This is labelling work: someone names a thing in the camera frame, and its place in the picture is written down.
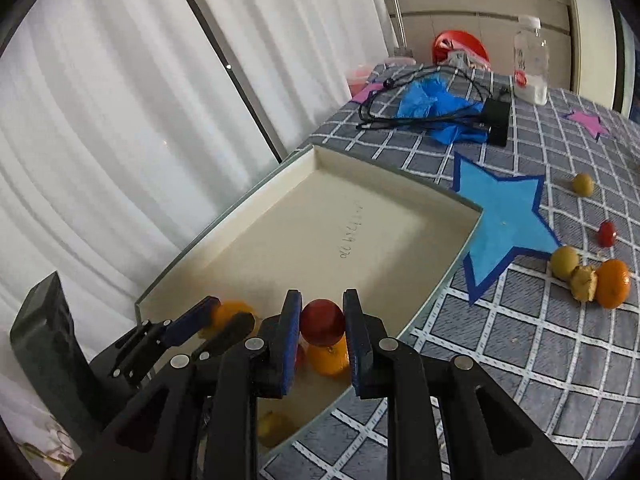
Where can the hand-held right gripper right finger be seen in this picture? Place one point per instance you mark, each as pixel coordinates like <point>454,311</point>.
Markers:
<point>355,340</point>

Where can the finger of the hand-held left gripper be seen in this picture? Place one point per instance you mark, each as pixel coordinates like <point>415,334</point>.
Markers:
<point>235,327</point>
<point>192,320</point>

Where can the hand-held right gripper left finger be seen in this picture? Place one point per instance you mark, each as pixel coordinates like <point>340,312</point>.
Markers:
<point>290,340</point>

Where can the small orange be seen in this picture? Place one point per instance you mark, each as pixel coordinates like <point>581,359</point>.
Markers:
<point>232,312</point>

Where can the red tomato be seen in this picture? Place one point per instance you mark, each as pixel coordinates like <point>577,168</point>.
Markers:
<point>322,321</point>
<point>606,233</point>

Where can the white cardboard box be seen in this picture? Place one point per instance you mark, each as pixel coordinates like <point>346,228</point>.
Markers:
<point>350,240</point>

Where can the small yellow citrus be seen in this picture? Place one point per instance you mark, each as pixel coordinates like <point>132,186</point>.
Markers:
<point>582,183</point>
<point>565,261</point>

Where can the floral cloth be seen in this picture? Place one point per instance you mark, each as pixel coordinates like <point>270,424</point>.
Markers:
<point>50,450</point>

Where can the white curtain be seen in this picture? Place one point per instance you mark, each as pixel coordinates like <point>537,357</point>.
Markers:
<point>125,135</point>

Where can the peeled citrus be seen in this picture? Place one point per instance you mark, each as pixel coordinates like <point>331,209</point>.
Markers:
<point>584,284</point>

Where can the blue glove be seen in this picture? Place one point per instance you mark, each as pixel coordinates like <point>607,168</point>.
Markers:
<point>430,100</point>

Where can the pink plastic container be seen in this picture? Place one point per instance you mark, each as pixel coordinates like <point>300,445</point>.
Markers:
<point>360,77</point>

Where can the black power adapter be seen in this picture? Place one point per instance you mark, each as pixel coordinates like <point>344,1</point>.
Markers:
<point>495,117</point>

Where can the large orange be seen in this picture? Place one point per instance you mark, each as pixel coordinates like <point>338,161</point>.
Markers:
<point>612,282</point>

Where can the red plastic chair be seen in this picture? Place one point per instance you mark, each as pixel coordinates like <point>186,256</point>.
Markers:
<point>450,42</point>

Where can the clear plastic bottle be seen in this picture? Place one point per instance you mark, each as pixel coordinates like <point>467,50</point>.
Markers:
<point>530,70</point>

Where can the white sideboard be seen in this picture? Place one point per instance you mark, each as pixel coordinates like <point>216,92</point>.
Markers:
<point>475,5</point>

